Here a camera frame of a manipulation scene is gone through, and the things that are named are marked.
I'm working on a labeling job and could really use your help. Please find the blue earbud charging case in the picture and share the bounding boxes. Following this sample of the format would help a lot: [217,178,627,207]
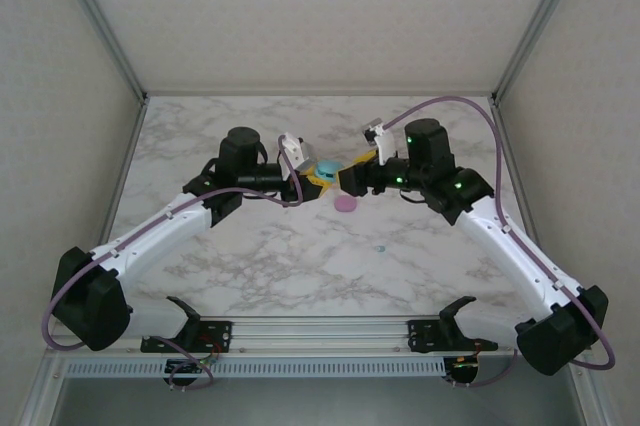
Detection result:
[314,158,344,183]

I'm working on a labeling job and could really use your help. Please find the small black controller board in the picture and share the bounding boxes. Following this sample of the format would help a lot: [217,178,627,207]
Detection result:
[449,355,482,374]
[164,358,210,377]

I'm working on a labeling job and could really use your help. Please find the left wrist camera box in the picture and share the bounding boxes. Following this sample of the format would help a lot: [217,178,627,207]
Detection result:
[277,132,317,175]

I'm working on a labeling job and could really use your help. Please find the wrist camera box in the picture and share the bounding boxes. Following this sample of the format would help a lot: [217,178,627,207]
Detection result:
[277,132,317,175]
[360,118,400,167]

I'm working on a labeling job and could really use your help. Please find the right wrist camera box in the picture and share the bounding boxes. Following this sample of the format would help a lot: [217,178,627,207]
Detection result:
[360,118,400,167]

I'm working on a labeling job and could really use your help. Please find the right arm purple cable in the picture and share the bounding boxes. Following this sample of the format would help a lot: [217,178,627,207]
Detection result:
[382,95,617,390]

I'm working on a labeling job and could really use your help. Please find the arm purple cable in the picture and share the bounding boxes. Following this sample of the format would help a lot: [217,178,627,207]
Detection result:
[42,138,305,392]
[382,95,617,390]

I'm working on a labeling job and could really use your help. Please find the grooved aluminium base rail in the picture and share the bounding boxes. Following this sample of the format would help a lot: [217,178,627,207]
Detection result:
[114,314,594,358]

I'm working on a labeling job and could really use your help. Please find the aluminium frame post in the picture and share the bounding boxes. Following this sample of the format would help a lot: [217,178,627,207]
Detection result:
[489,0,594,106]
[52,0,150,106]

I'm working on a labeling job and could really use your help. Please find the grey slotted cable duct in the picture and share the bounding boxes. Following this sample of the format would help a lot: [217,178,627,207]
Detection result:
[63,356,447,379]

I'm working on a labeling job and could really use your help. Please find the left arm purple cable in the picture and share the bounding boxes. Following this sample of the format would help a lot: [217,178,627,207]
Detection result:
[42,138,305,392]

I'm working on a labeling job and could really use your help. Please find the aluminium lower frame bar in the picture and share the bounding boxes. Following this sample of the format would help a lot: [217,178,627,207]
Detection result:
[567,355,624,426]
[14,356,71,426]

